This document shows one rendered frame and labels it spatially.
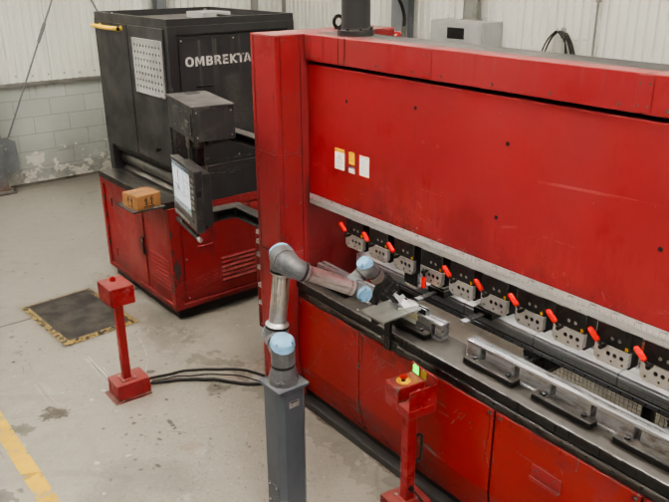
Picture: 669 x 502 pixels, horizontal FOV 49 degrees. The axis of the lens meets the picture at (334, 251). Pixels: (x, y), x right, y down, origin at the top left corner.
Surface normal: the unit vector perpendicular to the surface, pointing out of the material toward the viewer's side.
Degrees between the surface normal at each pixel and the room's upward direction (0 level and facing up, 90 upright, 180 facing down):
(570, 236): 90
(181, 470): 0
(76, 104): 90
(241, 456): 0
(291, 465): 90
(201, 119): 90
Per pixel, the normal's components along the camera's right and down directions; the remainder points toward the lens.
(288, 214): 0.61, 0.29
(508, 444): -0.79, 0.22
